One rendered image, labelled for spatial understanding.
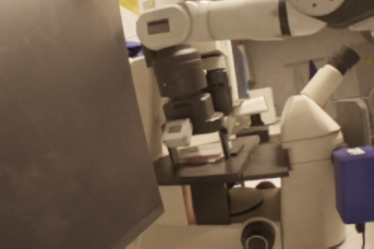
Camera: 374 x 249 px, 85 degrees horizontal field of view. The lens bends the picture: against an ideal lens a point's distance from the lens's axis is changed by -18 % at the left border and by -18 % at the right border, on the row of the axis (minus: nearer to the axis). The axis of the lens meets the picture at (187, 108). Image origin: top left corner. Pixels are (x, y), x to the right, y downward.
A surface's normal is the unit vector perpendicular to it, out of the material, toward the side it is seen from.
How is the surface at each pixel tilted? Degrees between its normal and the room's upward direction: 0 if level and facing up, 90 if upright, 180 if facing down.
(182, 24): 102
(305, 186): 90
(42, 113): 86
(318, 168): 90
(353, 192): 90
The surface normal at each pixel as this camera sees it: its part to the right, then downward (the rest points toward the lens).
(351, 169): -0.36, 0.05
